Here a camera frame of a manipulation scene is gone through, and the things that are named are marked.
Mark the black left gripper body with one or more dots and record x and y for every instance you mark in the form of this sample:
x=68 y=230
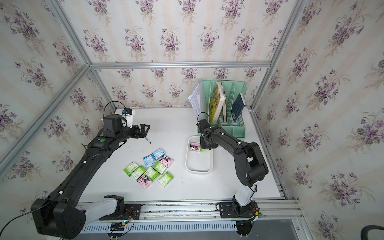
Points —
x=133 y=132

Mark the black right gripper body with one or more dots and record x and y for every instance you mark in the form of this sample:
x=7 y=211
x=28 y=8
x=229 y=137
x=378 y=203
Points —
x=204 y=145

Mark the pink tissue pack top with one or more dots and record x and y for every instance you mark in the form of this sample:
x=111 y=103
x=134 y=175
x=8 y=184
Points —
x=194 y=146

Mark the pink tissue pack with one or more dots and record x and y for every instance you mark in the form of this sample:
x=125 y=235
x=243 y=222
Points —
x=167 y=161
x=144 y=181
x=194 y=146

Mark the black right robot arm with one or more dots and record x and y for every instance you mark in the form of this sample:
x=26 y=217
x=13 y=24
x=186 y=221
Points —
x=250 y=164

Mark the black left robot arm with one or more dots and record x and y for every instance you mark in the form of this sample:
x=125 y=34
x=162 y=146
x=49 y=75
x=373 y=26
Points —
x=58 y=215

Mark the white plastic storage box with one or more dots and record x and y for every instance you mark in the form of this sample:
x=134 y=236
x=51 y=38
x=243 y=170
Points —
x=198 y=162

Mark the blue tissue pack right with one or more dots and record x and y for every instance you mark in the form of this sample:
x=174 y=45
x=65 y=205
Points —
x=158 y=154

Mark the blue tissue pack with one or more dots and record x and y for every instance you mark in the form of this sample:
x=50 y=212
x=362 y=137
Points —
x=158 y=154
x=149 y=161

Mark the blue tissue pack left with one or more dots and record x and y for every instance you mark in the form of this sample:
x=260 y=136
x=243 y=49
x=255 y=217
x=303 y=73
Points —
x=149 y=161

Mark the thin book in organizer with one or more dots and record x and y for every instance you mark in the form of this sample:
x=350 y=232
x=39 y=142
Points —
x=224 y=110

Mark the green plastic file organizer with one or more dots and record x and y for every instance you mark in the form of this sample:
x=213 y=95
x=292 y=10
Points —
x=232 y=89

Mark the white paper stack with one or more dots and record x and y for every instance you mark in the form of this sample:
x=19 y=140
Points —
x=198 y=99

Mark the yellow book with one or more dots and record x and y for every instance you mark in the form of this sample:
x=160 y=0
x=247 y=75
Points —
x=216 y=104

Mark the dark blue notebook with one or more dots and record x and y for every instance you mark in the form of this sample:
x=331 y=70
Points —
x=238 y=107

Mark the pink tissue pack bottom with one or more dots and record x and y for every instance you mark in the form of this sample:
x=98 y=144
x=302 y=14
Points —
x=144 y=181

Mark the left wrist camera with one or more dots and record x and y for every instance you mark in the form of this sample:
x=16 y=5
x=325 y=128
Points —
x=128 y=114

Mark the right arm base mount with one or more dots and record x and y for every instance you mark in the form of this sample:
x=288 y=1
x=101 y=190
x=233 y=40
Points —
x=232 y=210

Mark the aluminium frame profiles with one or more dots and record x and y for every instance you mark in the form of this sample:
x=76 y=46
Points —
x=38 y=57

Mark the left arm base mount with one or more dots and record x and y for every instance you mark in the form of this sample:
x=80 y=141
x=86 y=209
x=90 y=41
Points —
x=123 y=210

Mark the aluminium mounting rail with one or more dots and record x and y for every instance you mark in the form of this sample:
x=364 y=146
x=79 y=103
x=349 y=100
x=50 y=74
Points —
x=213 y=210

